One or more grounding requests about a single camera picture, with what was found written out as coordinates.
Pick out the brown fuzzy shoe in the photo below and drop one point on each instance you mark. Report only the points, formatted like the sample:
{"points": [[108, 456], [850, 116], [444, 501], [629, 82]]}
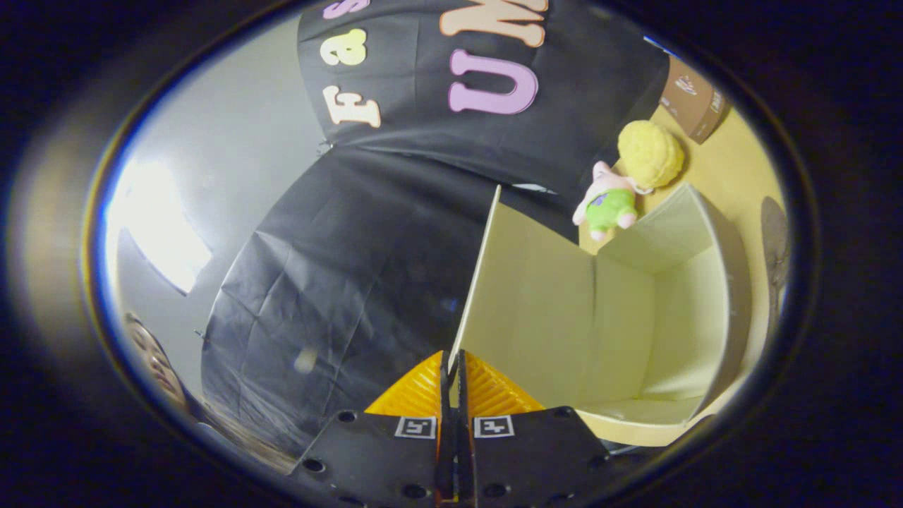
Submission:
{"points": [[774, 247]]}

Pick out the beige storage box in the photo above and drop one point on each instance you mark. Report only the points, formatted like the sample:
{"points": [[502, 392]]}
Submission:
{"points": [[536, 310]]}

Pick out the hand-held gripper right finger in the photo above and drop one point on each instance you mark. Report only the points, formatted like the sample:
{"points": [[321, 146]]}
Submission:
{"points": [[536, 458]]}

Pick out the person's head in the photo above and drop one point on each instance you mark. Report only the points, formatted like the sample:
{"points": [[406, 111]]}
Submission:
{"points": [[156, 363]]}

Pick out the bright light panel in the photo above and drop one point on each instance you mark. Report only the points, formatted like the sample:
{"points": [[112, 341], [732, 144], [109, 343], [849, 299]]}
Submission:
{"points": [[159, 226]]}

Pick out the pink star plush toy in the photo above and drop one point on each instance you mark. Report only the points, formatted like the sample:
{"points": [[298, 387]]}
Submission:
{"points": [[610, 204]]}

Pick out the yellow round plush toy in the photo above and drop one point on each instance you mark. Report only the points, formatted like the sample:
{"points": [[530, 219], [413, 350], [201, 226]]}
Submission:
{"points": [[650, 154]]}

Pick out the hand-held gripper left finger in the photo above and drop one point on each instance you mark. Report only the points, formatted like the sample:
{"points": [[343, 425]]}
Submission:
{"points": [[374, 458]]}

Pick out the brown book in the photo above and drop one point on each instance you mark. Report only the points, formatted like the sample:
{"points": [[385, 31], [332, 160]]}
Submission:
{"points": [[695, 99]]}

